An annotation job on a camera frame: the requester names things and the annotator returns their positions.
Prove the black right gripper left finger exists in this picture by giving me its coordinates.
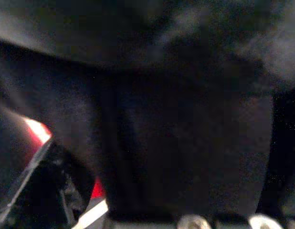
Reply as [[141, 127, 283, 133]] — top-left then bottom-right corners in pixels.
[[4, 140, 95, 229]]

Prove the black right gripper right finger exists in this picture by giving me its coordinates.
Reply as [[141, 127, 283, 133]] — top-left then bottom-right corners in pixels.
[[257, 87, 295, 215]]

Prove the dark garment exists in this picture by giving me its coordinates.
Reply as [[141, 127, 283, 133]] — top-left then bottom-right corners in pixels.
[[0, 39, 282, 221]]

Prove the red and white garment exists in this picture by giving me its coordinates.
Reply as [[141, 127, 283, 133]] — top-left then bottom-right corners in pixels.
[[0, 114, 109, 229]]

